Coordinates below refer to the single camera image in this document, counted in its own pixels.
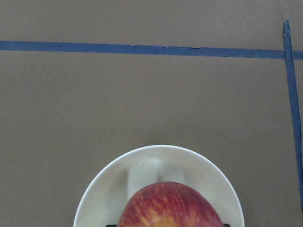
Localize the red yellow apple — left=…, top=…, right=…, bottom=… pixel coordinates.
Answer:
left=117, top=182, right=224, bottom=227

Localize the white small bowl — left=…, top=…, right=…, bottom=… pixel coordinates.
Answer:
left=73, top=145, right=245, bottom=227

